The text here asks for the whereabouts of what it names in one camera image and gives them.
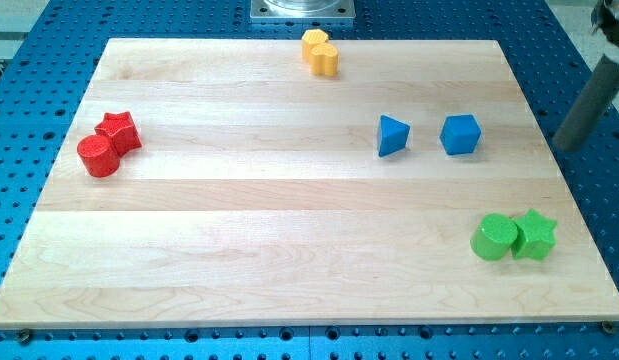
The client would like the light wooden board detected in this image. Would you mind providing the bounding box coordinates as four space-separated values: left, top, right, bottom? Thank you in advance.
0 38 619 329

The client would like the red cylinder block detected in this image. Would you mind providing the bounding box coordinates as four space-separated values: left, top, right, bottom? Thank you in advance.
77 134 120 178

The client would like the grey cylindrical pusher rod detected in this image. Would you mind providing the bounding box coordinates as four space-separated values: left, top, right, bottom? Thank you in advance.
552 54 619 152

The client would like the blue triangle block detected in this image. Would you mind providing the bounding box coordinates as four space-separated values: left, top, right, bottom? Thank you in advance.
377 115 410 157

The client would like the blue cube block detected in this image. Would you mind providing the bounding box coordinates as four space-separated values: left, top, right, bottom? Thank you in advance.
439 114 481 155

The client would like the green star block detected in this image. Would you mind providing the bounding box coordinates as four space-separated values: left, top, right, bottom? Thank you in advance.
511 208 557 261

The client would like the yellow hexagon block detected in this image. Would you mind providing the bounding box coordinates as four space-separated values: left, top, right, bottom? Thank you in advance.
301 29 329 62

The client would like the yellow heart block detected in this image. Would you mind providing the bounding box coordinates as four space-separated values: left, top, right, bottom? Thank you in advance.
309 43 339 76

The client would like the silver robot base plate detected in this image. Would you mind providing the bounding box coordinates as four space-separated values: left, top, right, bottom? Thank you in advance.
249 0 356 20

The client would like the green cylinder block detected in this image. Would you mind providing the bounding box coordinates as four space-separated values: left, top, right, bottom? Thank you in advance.
470 213 518 261

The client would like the red star block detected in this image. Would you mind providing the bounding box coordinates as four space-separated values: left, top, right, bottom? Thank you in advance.
94 112 142 157

